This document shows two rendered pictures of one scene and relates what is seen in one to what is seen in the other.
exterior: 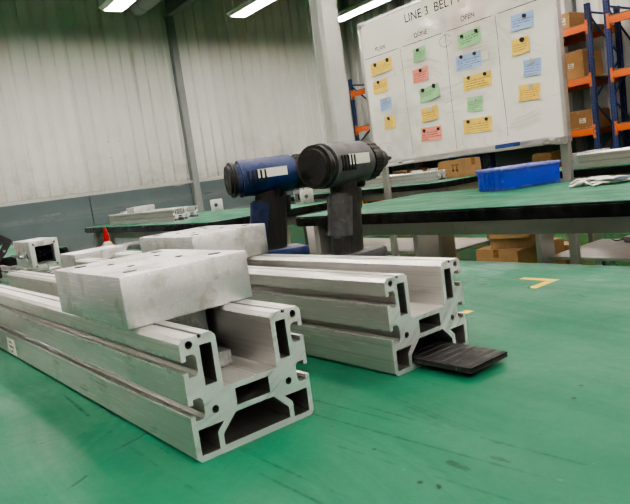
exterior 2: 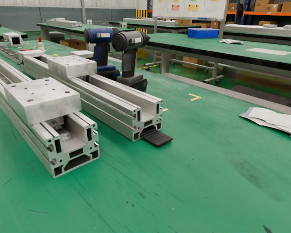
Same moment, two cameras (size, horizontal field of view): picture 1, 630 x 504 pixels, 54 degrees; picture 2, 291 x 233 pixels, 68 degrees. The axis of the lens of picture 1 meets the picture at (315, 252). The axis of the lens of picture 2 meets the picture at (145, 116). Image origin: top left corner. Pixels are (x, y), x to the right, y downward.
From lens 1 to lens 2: 0.14 m
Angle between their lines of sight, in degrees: 20
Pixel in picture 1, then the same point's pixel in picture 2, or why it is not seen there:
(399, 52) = not seen: outside the picture
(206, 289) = (62, 108)
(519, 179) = (203, 34)
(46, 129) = not seen: outside the picture
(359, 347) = (122, 128)
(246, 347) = (76, 132)
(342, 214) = (127, 62)
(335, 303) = (115, 111)
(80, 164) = not seen: outside the picture
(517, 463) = (161, 197)
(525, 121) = (210, 9)
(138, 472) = (31, 179)
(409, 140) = (166, 9)
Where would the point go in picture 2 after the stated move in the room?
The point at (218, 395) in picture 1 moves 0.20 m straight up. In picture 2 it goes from (62, 156) to (40, 42)
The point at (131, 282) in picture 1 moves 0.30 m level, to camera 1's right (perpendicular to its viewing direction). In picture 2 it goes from (29, 107) to (189, 105)
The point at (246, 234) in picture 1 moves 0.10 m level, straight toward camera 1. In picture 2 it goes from (88, 66) to (87, 73)
